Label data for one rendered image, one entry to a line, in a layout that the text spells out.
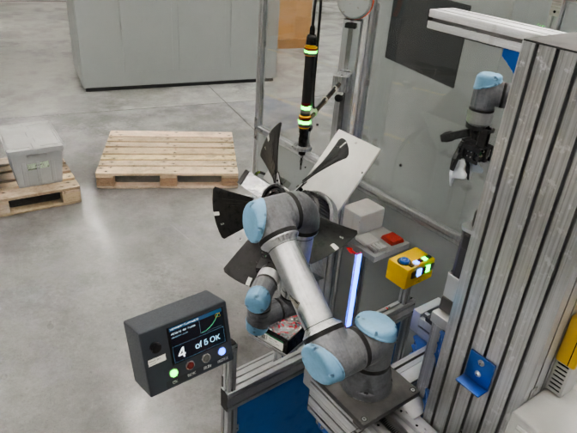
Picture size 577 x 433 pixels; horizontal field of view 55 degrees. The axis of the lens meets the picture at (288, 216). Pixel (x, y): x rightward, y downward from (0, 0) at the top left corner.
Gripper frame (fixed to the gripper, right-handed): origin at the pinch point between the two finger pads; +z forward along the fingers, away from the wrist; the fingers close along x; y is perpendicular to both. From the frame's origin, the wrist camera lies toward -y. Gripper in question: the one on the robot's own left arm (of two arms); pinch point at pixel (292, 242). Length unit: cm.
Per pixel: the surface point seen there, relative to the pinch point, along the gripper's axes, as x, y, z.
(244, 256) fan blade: 16.4, 21.3, 8.1
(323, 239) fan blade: 1.8, -9.5, 8.2
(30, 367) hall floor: 115, 142, 6
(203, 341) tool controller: -3, 10, -56
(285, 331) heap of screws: 34.3, -0.7, -8.8
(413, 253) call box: 14, -42, 26
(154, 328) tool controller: -12, 20, -64
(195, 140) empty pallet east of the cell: 117, 178, 302
